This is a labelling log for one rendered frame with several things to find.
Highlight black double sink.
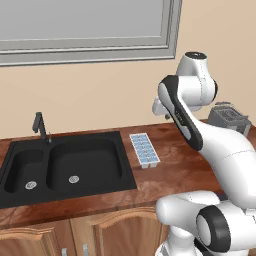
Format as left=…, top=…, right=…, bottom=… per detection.
left=0, top=130, right=139, bottom=210

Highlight black tap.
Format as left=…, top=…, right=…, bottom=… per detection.
left=31, top=111, right=53, bottom=145

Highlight white ice cube tray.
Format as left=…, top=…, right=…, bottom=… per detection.
left=129, top=132, right=162, bottom=170

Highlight wooden cupboard door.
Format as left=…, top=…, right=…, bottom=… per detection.
left=0, top=219, right=78, bottom=256
left=69, top=207, right=166, bottom=256

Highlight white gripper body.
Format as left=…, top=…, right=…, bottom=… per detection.
left=152, top=95, right=172, bottom=118

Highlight grey window frame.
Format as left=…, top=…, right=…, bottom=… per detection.
left=0, top=0, right=184, bottom=67

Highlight grey toaster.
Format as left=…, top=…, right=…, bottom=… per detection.
left=207, top=101, right=253, bottom=138

